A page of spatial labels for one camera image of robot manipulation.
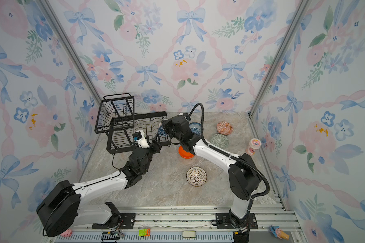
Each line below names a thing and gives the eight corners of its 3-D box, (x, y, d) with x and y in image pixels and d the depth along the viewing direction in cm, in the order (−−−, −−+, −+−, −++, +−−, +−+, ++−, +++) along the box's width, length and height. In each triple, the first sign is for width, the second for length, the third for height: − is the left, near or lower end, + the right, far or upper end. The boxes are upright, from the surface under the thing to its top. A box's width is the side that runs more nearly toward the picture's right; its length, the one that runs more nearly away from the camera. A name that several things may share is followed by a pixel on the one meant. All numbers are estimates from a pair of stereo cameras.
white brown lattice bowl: (186, 187, 87) (186, 184, 83) (186, 169, 93) (186, 166, 89) (206, 187, 87) (207, 184, 83) (205, 170, 93) (206, 166, 89)
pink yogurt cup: (246, 156, 99) (252, 147, 91) (244, 147, 103) (249, 138, 95) (256, 156, 99) (263, 147, 91) (253, 147, 103) (260, 138, 95)
